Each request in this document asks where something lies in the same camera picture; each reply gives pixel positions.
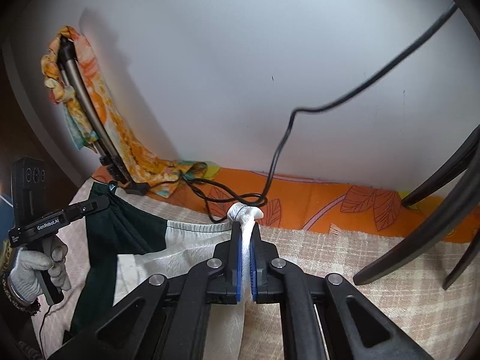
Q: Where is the cream and green printed shirt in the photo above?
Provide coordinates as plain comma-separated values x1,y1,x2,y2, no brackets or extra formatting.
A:
59,181,264,340

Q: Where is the left grey gloved hand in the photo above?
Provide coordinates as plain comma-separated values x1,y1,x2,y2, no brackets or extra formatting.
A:
7,236,72,306

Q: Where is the orange floral scarf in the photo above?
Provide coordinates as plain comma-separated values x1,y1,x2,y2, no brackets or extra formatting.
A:
41,26,218,198

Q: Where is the folded silver tripod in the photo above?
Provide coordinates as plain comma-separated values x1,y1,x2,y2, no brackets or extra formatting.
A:
57,35,150,196

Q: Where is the black mini tripod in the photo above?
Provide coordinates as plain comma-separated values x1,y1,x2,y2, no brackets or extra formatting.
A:
353,128,479,285

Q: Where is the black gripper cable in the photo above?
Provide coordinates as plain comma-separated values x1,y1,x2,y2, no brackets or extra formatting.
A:
37,303,57,359

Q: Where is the black power cable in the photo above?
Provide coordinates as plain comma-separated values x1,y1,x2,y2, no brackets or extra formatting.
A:
147,3,459,224

